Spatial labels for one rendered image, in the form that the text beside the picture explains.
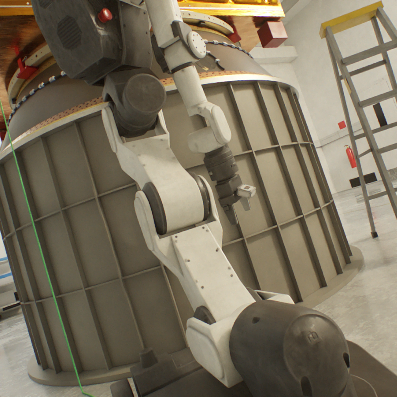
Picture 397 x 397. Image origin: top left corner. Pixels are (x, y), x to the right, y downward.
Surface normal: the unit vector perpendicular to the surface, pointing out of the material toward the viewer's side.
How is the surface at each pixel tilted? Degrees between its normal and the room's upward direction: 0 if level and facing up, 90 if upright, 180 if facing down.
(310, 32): 90
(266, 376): 91
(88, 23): 108
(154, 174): 41
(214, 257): 56
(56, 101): 62
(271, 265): 90
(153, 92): 95
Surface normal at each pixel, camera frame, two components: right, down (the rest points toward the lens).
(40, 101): -0.49, -0.40
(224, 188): -0.46, 0.34
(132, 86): 0.37, -0.11
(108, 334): -0.32, 0.02
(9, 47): 0.31, 0.95
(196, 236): 0.11, -0.69
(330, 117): -0.83, 0.22
